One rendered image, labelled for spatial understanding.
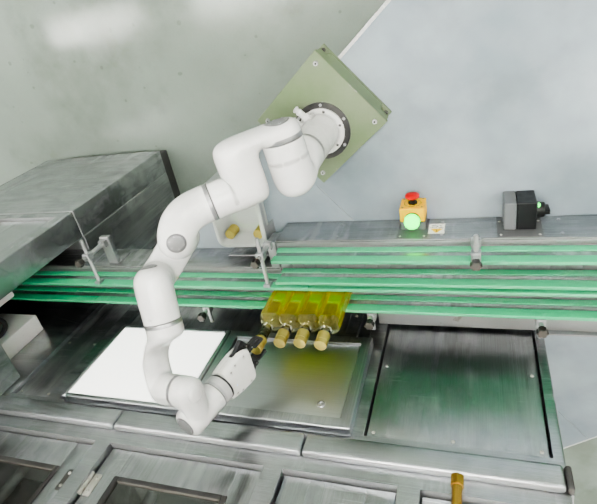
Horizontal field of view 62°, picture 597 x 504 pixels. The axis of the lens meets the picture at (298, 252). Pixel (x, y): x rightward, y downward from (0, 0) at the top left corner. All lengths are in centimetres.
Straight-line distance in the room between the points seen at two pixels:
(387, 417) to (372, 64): 91
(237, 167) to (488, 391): 85
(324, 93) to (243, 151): 37
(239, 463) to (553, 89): 119
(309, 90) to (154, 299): 66
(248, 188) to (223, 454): 67
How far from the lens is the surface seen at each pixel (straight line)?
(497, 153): 145
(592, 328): 161
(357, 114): 134
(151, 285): 112
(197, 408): 120
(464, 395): 140
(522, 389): 143
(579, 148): 147
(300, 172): 110
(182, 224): 107
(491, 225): 148
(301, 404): 137
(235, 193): 109
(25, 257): 193
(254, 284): 156
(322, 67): 133
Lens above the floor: 211
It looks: 54 degrees down
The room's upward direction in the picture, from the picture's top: 151 degrees counter-clockwise
